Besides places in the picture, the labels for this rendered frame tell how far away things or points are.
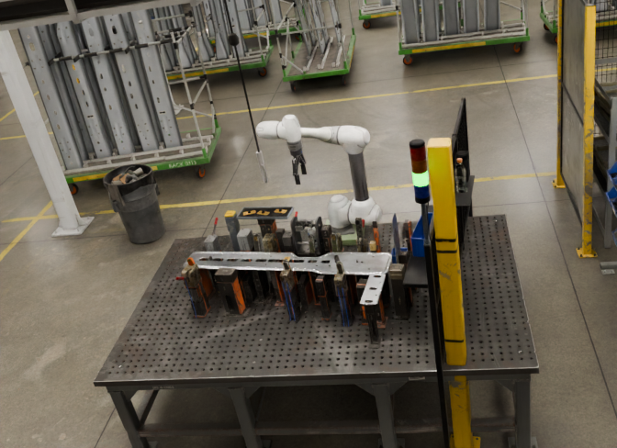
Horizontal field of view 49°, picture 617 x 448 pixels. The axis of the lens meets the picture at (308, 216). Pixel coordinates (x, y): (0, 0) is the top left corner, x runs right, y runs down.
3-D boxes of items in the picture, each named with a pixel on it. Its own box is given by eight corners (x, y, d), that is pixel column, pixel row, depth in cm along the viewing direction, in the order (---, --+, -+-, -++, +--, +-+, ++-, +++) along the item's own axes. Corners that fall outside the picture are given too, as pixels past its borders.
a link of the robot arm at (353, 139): (357, 216, 500) (386, 218, 491) (349, 228, 488) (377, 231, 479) (342, 120, 460) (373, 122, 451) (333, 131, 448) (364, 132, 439)
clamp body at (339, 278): (337, 327, 413) (329, 281, 396) (342, 315, 423) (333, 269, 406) (352, 328, 410) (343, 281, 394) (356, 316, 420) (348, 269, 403)
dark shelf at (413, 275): (402, 287, 386) (402, 283, 385) (424, 208, 459) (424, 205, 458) (442, 288, 379) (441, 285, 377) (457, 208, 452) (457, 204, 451)
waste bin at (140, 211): (116, 251, 691) (93, 187, 656) (134, 223, 737) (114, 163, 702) (162, 247, 681) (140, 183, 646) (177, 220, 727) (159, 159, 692)
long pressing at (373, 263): (179, 270, 446) (178, 268, 445) (194, 252, 464) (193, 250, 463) (387, 275, 401) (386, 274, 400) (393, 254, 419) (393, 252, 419)
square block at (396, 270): (395, 319, 410) (388, 271, 393) (398, 311, 416) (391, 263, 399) (408, 320, 407) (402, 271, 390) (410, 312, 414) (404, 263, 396)
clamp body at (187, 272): (191, 319, 446) (176, 274, 429) (200, 306, 458) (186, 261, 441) (206, 319, 443) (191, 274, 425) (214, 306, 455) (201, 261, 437)
